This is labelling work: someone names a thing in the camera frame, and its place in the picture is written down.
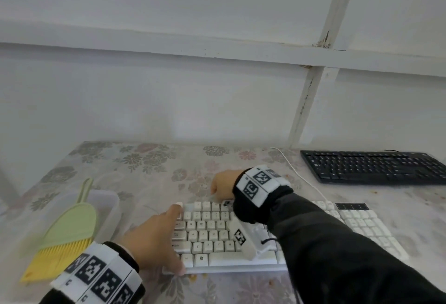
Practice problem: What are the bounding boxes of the person's left hand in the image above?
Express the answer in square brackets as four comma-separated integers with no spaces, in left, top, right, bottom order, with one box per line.
[117,202,187,277]

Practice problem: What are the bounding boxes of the person's right hand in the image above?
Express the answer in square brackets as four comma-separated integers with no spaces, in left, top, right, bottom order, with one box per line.
[210,169,244,205]

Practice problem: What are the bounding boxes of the clear plastic container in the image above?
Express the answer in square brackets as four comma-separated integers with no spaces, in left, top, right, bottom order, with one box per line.
[20,190,122,249]

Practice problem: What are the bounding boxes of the white keyboard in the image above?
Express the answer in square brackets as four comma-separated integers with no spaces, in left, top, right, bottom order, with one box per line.
[162,199,410,276]

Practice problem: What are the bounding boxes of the green brush yellow bristles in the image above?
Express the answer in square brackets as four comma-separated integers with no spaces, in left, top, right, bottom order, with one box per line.
[20,178,98,284]

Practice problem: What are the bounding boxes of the black keyboard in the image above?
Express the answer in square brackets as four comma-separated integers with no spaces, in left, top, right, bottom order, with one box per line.
[300,149,446,186]

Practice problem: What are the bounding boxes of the person's right forearm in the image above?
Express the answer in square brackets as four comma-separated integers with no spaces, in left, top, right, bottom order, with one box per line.
[231,185,446,304]

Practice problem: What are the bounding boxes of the person's left forearm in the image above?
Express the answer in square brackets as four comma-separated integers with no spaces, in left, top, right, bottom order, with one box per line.
[38,242,146,304]

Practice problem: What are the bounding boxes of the white marker right wristband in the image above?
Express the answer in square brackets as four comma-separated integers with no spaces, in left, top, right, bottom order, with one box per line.
[235,164,293,209]

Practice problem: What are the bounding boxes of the white marker wristband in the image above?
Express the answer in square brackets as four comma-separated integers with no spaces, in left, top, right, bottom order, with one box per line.
[50,242,144,304]
[235,164,293,209]

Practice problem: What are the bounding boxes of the floral tablecloth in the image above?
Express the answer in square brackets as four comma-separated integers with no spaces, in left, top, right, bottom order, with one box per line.
[0,141,446,304]

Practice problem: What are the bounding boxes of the white marker left wristband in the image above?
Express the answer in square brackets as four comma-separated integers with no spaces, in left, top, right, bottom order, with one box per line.
[50,242,144,304]

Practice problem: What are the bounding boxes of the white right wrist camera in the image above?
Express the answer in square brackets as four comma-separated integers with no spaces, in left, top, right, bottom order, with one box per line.
[228,218,279,262]

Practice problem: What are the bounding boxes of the white wooden frame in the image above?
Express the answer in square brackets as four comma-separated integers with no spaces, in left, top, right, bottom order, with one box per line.
[0,0,446,207]

